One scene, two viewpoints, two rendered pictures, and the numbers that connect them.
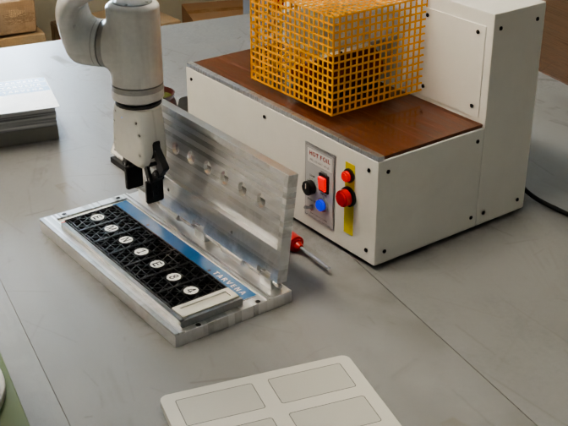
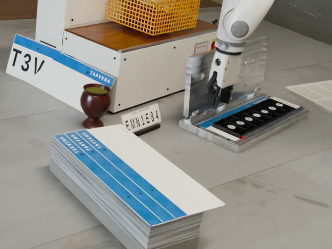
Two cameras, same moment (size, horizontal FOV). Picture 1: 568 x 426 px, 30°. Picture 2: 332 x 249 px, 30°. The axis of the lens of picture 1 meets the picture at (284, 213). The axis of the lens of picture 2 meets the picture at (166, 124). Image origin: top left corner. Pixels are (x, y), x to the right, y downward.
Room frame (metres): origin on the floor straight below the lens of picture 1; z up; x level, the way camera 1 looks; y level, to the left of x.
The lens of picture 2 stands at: (2.31, 1.79, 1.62)
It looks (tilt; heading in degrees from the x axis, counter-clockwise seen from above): 24 degrees down; 251
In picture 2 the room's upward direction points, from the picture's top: 9 degrees clockwise
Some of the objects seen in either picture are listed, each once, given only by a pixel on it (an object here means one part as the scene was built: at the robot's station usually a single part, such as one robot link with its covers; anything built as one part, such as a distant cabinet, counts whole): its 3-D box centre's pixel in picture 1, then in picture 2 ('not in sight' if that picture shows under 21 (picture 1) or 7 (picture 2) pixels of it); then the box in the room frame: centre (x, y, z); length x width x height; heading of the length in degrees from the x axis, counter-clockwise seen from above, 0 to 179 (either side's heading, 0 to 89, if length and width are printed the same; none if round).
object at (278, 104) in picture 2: (191, 293); (278, 106); (1.35, 0.14, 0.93); 0.10 x 0.05 x 0.01; 126
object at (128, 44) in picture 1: (132, 40); (235, 16); (1.61, 0.24, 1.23); 0.09 x 0.08 x 0.13; 75
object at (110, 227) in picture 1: (111, 231); (239, 124); (1.55, 0.29, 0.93); 0.10 x 0.05 x 0.01; 127
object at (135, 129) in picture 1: (139, 126); (226, 64); (1.61, 0.24, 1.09); 0.10 x 0.07 x 0.11; 37
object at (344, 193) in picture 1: (344, 198); not in sight; (1.51, -0.10, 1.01); 0.03 x 0.02 x 0.03; 37
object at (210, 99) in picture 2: (129, 166); (211, 97); (1.64, 0.26, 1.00); 0.03 x 0.03 x 0.07; 37
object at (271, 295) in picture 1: (158, 253); (247, 116); (1.49, 0.20, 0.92); 0.44 x 0.21 x 0.04; 37
